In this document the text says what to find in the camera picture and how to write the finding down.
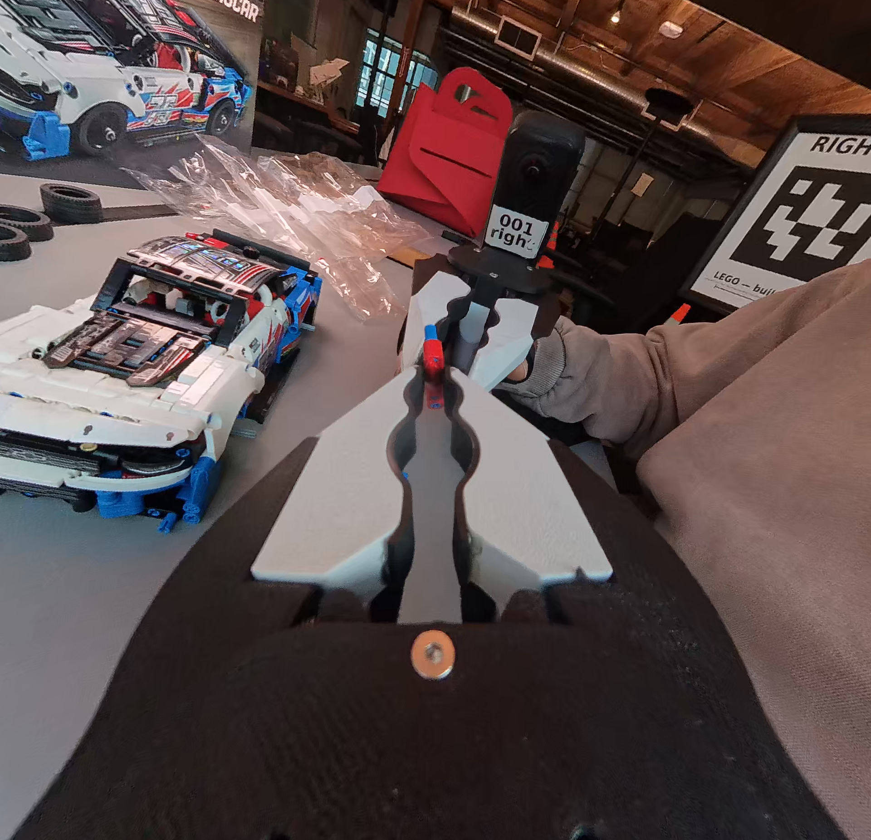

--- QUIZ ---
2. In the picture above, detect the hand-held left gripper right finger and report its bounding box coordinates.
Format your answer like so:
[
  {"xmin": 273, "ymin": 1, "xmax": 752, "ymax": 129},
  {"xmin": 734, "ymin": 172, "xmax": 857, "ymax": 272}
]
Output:
[{"xmin": 442, "ymin": 369, "xmax": 615, "ymax": 625}]

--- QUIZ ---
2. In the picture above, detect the framed marker sign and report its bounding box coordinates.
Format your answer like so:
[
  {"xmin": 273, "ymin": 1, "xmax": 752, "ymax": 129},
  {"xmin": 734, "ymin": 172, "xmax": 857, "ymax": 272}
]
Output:
[{"xmin": 680, "ymin": 114, "xmax": 871, "ymax": 317}]

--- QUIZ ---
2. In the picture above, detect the toy brick race car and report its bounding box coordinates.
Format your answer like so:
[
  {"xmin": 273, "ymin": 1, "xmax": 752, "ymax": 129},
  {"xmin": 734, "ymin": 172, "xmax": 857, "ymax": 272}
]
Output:
[{"xmin": 0, "ymin": 230, "xmax": 324, "ymax": 535}]

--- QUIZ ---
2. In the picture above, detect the grey desk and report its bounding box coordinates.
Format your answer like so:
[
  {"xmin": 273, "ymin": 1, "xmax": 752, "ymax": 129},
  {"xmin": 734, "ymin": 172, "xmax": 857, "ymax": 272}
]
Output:
[{"xmin": 0, "ymin": 173, "xmax": 620, "ymax": 840}]

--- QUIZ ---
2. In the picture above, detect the red brick connector piece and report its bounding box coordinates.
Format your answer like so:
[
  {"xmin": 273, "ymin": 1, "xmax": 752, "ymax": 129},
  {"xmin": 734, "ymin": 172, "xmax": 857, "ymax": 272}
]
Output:
[{"xmin": 422, "ymin": 340, "xmax": 446, "ymax": 409}]

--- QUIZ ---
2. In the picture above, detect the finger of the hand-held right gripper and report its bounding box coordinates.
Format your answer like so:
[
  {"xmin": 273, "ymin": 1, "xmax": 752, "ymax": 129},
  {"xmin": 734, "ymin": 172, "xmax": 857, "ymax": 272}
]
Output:
[
  {"xmin": 399, "ymin": 269, "xmax": 476, "ymax": 378},
  {"xmin": 468, "ymin": 301, "xmax": 540, "ymax": 393}
]

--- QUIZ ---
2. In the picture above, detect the person's right forearm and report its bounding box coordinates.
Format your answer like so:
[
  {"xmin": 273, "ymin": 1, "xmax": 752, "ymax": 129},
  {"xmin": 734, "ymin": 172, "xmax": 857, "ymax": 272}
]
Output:
[{"xmin": 517, "ymin": 262, "xmax": 871, "ymax": 460}]

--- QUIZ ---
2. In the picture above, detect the metal air duct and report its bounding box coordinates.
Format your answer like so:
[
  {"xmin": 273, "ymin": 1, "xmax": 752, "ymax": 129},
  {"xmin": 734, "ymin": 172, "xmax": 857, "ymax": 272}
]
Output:
[{"xmin": 449, "ymin": 6, "xmax": 715, "ymax": 147}]

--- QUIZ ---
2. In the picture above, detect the toy car set box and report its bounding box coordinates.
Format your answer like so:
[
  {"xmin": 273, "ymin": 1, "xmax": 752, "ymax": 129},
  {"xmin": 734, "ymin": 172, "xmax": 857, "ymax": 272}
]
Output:
[{"xmin": 0, "ymin": 0, "xmax": 266, "ymax": 188}]

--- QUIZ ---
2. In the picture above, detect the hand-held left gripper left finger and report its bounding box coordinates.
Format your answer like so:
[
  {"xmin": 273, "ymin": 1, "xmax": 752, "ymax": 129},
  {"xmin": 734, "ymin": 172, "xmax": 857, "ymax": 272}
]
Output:
[{"xmin": 250, "ymin": 367, "xmax": 426, "ymax": 625}]

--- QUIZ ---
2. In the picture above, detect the black light stand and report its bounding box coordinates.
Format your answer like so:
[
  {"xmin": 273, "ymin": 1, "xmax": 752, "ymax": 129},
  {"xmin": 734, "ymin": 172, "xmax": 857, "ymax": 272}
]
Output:
[{"xmin": 602, "ymin": 88, "xmax": 696, "ymax": 242}]

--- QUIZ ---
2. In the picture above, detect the pile of clear plastic bags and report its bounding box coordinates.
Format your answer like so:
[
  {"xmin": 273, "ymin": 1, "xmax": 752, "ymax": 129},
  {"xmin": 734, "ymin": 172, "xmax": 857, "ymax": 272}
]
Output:
[{"xmin": 119, "ymin": 132, "xmax": 436, "ymax": 324}]

